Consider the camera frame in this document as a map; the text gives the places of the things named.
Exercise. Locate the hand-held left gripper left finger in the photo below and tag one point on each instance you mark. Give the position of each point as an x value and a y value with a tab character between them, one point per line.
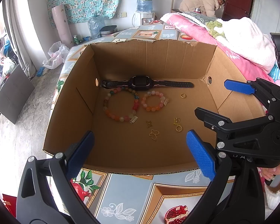
80	154

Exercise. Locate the dark red door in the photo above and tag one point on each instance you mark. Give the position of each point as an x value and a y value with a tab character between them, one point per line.
238	7

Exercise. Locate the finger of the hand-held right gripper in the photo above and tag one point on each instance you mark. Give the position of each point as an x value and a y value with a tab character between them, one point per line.
212	119
239	87

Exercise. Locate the grey floral lace pillow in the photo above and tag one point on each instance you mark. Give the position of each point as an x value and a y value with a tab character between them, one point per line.
196	16

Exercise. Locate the brown cardboard box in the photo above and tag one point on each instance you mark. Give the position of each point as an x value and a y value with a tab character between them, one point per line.
121	144

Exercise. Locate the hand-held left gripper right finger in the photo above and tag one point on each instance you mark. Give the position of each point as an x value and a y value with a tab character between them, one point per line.
200	154

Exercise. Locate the small gold butterfly charm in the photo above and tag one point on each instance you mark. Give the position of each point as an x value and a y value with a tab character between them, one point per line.
149	124

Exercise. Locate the green and white cloth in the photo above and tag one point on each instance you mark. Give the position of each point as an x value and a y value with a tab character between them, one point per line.
214	29

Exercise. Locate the dark grey board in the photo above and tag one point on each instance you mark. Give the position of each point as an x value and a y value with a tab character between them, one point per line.
12	95

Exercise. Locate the white water dispenser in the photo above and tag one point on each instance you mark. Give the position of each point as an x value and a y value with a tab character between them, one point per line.
147	17

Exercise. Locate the wooden chair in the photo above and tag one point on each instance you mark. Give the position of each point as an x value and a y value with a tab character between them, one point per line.
173	2

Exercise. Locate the pink rolled mat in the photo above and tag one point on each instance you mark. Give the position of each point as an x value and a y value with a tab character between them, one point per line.
61	25

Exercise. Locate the white plastic bags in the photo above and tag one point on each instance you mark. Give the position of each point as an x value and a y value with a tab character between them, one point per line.
56	56

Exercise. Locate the grey curtain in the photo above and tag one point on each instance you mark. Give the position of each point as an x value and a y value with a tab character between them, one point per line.
21	39

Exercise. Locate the green drink can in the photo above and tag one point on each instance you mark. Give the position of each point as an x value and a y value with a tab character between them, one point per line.
76	40

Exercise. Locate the white wall socket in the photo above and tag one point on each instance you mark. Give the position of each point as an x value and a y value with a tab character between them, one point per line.
122	15

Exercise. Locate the assorted clothes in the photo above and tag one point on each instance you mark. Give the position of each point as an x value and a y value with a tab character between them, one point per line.
4	58

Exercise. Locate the red box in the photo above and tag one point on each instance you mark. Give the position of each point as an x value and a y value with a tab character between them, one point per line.
9	205

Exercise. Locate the person's right hand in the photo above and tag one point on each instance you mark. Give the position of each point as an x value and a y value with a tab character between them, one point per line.
270	171

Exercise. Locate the gold keyring charm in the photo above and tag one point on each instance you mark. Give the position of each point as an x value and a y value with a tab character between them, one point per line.
176	121

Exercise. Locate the teal floral wall cloth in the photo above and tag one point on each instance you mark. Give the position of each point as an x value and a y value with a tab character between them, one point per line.
88	0

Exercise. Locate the clear empty water jug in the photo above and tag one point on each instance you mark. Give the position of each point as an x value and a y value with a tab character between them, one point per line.
95	28

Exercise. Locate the grey trash can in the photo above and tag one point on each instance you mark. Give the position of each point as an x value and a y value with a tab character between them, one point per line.
108	30

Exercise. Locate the pink floral blanket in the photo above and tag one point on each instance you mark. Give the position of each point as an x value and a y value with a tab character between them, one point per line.
226	51

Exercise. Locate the black smartwatch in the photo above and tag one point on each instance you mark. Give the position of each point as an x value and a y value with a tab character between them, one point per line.
137	82

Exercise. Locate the blue water bottle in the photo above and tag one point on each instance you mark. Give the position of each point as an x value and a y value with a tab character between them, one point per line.
144	1

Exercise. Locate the white fluffy blanket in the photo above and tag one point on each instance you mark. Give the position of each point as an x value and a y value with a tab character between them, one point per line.
247	42

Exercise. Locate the gold outline butterfly charm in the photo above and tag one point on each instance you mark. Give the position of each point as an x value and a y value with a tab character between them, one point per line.
154	134

